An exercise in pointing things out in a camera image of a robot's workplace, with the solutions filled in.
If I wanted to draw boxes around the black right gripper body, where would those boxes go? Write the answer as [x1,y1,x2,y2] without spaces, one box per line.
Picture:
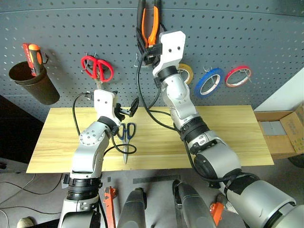
[136,27,163,67]

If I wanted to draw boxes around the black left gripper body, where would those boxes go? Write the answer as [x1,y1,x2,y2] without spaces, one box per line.
[114,103,126,122]

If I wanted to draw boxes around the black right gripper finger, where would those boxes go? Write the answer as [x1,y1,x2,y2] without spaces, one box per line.
[154,0,167,34]
[136,0,146,32]

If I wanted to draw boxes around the orange handled pliers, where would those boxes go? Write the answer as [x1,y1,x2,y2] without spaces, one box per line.
[141,6,160,49]

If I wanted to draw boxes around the yellow tape roll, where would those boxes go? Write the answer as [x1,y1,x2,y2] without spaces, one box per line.
[177,63,194,85]

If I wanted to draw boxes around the blue tape roll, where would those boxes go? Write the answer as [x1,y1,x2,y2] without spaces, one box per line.
[194,67,225,99]

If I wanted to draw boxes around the grey perforated pegboard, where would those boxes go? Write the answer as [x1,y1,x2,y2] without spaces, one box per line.
[0,0,304,122]

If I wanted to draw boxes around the red tape roll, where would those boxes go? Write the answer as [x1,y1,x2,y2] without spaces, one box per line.
[224,65,253,89]

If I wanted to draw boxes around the dark metal holder cup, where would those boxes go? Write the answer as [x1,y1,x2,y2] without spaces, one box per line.
[8,61,61,106]

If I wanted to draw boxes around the red utility knife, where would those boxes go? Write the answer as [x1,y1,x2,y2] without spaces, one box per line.
[22,43,37,77]

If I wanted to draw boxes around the dark grey rounded shape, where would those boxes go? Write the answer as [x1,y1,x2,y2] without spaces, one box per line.
[172,180,215,228]
[117,187,147,228]

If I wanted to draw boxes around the beige shoe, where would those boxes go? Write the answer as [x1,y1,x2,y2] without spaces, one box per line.
[16,216,37,228]

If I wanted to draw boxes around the brown cardboard box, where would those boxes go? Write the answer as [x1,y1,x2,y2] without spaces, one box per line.
[253,103,304,160]

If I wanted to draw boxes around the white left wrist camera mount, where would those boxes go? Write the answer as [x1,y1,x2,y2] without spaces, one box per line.
[93,89,119,124]

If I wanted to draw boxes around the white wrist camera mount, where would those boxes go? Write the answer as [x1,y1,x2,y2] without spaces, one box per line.
[152,30,186,76]
[93,89,119,124]

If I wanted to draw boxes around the blue handled scissors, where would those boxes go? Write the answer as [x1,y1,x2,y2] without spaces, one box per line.
[117,122,137,165]

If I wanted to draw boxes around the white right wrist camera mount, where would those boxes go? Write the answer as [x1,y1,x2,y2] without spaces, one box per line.
[152,30,186,76]

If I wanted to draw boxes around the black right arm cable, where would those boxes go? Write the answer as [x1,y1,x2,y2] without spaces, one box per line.
[135,53,238,190]

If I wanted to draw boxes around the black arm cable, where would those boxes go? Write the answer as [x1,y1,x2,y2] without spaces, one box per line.
[72,92,138,155]
[135,53,238,190]

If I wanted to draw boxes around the red handled scissors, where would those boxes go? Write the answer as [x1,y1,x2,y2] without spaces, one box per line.
[80,56,115,90]

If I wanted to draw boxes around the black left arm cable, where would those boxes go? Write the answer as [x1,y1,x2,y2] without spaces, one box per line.
[72,92,138,155]

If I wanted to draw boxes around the orange black handled screwdriver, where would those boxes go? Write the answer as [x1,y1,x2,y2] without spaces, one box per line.
[28,44,44,77]

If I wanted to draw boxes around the orange metal bracket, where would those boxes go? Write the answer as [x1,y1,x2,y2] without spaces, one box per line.
[103,186,119,228]
[209,201,225,227]

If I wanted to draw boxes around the thin floor cable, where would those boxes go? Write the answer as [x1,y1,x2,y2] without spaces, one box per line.
[0,173,64,228]

